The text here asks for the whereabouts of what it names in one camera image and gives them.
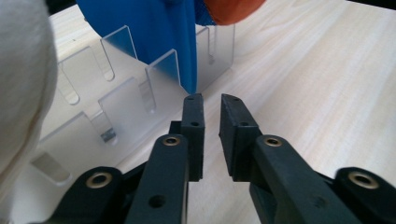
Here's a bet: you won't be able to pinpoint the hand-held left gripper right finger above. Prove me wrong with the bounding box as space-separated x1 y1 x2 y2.
219 92 362 224

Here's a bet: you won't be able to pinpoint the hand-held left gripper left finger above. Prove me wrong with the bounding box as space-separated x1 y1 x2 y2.
124 92 206 224

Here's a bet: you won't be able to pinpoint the clear acrylic slotted rack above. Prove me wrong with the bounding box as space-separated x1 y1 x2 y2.
8 23 236 224

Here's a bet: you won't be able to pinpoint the blue and orange cap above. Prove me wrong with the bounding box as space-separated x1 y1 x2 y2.
75 0 268 95

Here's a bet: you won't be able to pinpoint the white cap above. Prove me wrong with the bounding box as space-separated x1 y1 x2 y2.
0 0 59 202

